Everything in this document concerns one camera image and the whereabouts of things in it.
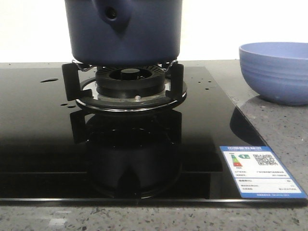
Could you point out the blue energy label sticker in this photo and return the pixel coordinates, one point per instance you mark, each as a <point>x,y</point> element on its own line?
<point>259,174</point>

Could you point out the black glass gas cooktop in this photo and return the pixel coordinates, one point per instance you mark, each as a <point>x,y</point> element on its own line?
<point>52,152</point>

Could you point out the black pot support grate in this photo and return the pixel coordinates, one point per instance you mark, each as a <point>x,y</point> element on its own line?
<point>85,93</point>

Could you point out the black gas burner head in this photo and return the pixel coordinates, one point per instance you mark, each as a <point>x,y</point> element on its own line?
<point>119,82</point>

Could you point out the dark blue cooking pot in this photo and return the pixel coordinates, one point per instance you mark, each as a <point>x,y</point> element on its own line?
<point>124,32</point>

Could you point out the light blue ceramic bowl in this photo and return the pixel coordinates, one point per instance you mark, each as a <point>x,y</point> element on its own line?
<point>277,71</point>

